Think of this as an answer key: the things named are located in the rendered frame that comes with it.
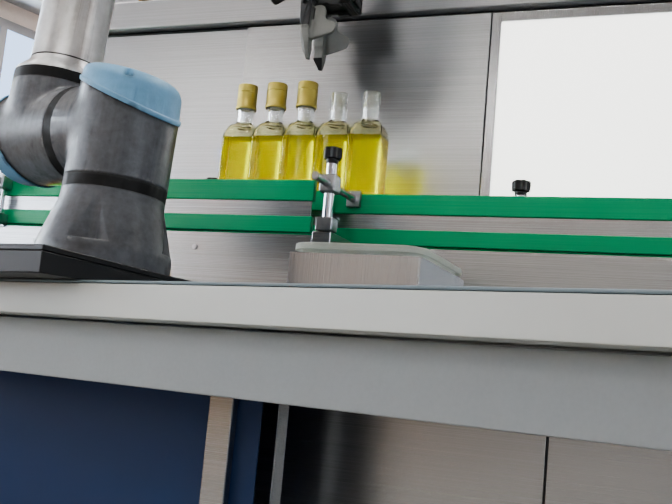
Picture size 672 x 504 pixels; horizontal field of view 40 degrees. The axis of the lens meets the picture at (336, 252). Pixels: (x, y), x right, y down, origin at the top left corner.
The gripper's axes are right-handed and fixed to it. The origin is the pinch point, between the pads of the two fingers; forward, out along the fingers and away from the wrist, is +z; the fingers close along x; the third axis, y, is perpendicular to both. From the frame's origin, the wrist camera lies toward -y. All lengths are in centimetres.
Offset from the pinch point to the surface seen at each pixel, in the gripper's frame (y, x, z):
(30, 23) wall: -254, 227, -111
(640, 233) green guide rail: 54, -5, 29
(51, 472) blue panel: -32, -13, 72
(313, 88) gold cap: 1.5, -1.0, 5.7
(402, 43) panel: 12.2, 12.0, -6.6
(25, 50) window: -252, 225, -95
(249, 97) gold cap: -10.3, -0.7, 7.0
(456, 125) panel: 23.1, 11.8, 8.6
